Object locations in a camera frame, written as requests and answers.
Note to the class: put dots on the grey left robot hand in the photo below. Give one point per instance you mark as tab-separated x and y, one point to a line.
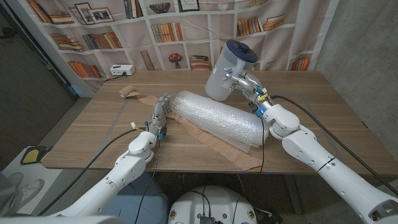
159	115

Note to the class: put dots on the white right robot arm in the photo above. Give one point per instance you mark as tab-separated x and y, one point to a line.
317	155

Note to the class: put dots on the yellow and black pad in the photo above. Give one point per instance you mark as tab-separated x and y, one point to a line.
31	155

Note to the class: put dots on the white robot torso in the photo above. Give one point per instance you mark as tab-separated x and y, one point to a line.
214	205

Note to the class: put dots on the translucent pitcher with navy lid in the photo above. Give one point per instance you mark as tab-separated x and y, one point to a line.
217	84

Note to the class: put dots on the tan adhesive wrap strip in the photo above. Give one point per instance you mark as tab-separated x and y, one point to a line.
224	149

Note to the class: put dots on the grey metal table leg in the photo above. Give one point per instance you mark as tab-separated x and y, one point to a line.
293	193

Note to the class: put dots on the white power strip box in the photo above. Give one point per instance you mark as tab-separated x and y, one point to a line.
122	69

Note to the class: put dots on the white sneaker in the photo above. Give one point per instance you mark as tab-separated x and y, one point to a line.
15	179
31	189

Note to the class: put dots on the person in grey clothing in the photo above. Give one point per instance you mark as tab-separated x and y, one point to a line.
6	196

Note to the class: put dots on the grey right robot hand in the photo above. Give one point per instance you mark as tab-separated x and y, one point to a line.
250	85

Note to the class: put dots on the printed bookshelf backdrop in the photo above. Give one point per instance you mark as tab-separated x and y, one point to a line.
174	40

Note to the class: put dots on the clear bubble wrap roll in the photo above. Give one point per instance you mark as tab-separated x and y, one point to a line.
220	121

